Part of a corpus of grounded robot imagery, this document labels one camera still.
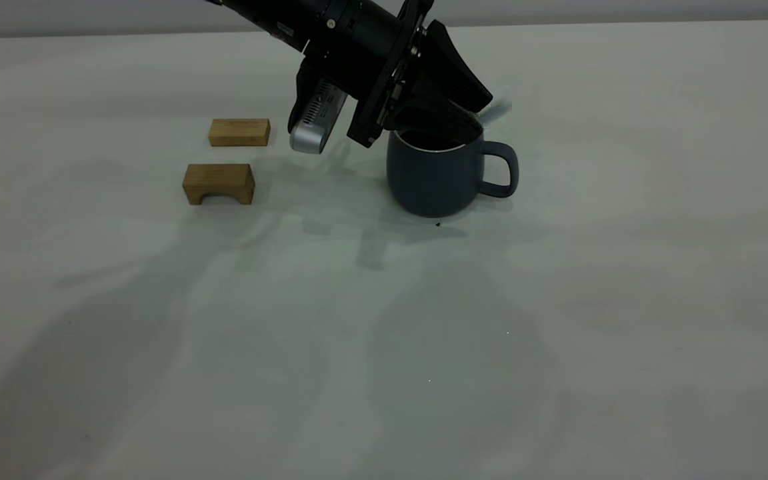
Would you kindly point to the arched wooden block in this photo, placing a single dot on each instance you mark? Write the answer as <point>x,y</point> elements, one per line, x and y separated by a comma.
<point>217,176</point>

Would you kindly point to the dark grey ceramic mug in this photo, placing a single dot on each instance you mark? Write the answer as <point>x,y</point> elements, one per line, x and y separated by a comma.
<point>430,186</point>

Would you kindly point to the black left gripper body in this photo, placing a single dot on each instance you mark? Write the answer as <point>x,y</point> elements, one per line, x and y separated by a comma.
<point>390,86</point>

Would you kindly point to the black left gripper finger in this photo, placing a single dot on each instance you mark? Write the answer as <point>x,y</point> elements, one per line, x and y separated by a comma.
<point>437,118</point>
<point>454,76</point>

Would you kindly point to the flat wooden block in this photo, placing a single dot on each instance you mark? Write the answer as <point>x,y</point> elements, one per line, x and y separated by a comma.
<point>240,132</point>

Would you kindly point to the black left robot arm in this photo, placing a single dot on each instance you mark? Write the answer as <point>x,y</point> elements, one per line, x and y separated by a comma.
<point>330,26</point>

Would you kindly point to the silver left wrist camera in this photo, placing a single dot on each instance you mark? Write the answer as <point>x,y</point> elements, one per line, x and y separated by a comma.
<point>310,136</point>

